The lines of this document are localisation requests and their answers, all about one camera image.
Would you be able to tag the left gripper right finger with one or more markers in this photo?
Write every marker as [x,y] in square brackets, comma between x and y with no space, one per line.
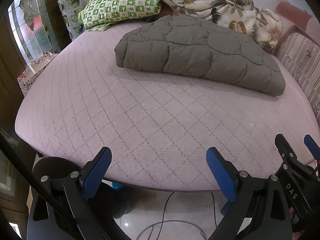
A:
[256,207]

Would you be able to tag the leaf print fleece blanket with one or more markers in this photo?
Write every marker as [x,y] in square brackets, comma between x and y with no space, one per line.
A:
[262,25]

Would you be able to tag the stained glass window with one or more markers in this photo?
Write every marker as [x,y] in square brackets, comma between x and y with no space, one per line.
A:
[32,29]

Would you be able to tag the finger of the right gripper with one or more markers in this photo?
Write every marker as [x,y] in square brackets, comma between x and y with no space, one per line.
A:
[290,161]
[312,147]

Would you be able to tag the grey quilted puffer jacket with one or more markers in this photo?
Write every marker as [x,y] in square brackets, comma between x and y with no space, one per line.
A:
[193,47]

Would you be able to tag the striped floral pillow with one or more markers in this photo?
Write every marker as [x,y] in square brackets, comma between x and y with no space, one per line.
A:
[300,56]

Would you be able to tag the red-brown bed headboard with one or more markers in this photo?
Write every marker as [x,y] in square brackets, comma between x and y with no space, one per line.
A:
[295,20]

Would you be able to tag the white patterned gift bag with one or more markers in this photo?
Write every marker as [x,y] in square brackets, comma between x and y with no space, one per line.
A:
[33,70]

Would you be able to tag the pink quilted mattress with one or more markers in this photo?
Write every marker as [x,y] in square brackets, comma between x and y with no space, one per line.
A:
[158,126]

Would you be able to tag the green white checked pillow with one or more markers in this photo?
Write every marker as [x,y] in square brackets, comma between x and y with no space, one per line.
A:
[98,15]

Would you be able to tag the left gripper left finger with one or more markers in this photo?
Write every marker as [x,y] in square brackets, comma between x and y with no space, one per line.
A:
[60,210]

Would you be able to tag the floral curtain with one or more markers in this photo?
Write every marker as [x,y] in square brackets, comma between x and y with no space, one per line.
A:
[70,10]

